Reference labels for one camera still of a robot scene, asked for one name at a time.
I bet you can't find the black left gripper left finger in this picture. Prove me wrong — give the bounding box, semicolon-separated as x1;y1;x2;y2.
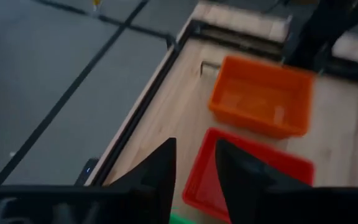
109;138;178;224

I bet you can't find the green plastic basket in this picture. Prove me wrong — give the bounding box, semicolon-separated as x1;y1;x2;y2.
168;213;198;224

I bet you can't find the red plastic basket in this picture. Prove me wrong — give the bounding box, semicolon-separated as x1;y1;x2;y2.
181;127;316;224

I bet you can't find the wooden shelf with black legs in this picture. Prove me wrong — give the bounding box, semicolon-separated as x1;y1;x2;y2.
103;37;358;224

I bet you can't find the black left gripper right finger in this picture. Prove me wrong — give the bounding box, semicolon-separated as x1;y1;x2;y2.
215;139;310;224

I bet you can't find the black device with blue light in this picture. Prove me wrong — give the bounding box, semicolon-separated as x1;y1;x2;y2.
74;157;101;187

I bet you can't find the orange plastic basket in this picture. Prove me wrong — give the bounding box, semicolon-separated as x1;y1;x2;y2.
208;55;315;140

